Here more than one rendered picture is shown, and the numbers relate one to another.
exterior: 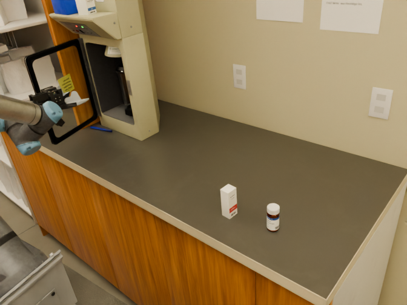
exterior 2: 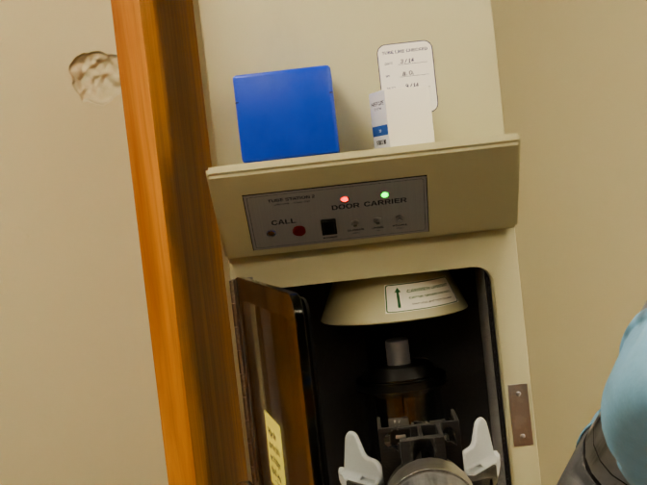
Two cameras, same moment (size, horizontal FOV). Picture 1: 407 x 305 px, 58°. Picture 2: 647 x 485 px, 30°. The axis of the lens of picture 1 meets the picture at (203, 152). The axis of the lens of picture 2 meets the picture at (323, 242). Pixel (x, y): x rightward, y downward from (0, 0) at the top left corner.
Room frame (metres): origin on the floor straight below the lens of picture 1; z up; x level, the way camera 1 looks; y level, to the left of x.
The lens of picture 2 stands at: (0.66, 1.33, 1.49)
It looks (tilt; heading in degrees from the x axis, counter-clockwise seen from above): 3 degrees down; 318
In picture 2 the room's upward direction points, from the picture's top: 6 degrees counter-clockwise
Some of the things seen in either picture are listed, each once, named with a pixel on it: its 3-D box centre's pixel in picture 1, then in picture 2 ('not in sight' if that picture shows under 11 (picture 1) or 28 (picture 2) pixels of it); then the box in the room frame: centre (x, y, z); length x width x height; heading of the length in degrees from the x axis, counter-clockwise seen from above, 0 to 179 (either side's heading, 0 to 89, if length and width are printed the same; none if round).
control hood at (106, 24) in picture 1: (84, 26); (366, 198); (1.58, 0.44, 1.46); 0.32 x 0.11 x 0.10; 47
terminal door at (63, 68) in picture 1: (65, 91); (286, 484); (1.58, 0.59, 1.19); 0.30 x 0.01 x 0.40; 152
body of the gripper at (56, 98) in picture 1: (47, 101); (424, 474); (1.38, 0.60, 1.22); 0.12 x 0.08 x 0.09; 136
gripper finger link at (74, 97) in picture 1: (76, 97); (480, 447); (1.41, 0.49, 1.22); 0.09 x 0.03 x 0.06; 100
